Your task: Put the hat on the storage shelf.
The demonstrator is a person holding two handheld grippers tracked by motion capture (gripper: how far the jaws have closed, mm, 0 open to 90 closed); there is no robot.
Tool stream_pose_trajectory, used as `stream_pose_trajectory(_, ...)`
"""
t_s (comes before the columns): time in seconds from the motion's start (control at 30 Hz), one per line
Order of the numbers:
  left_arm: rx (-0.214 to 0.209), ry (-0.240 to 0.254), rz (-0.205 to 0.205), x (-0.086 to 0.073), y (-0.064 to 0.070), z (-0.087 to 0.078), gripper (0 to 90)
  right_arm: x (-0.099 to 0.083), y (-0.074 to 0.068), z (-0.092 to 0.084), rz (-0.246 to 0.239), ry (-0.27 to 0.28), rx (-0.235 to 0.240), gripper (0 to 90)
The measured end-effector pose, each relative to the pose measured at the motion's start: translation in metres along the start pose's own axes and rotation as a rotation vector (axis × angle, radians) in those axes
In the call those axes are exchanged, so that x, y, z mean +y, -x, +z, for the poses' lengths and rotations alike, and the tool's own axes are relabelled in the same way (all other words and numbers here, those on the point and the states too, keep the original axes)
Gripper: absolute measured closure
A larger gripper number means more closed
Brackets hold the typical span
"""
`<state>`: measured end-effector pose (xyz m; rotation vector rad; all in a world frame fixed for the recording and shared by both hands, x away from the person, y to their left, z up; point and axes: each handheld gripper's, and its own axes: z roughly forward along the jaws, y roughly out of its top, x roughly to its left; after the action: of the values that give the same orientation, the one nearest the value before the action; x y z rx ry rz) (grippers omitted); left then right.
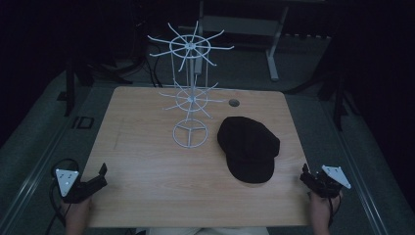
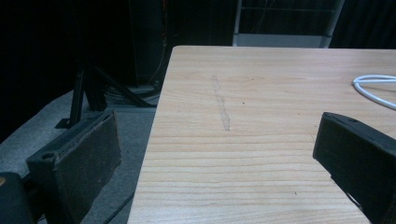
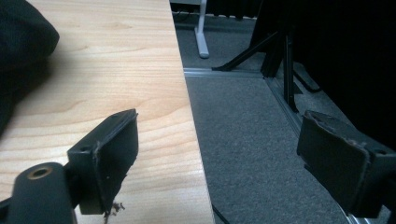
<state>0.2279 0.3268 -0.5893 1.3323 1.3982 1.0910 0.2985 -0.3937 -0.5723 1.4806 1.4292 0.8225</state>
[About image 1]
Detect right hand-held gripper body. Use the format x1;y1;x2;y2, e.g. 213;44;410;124
307;164;352;199

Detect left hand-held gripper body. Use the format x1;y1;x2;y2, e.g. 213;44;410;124
55;168;99;205

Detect black hat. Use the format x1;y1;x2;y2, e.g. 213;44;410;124
216;116;281;184

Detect white wire hat rack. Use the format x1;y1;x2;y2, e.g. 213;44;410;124
147;21;235;150

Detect person's left hand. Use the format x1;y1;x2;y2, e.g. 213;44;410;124
61;196;94;227

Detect person's right hand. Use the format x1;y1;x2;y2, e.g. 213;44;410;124
309;190;345;227

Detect black floor socket box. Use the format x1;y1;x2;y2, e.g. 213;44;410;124
70;116;96;130

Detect black metal stand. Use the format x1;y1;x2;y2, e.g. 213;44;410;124
62;57;133;118
283;70;361;132

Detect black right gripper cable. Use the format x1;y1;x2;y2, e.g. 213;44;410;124
327;195;343;228

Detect black floor cables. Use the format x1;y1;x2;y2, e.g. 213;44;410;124
131;19;164;89

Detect white metal desk frame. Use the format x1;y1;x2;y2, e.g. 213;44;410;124
178;0;331;82

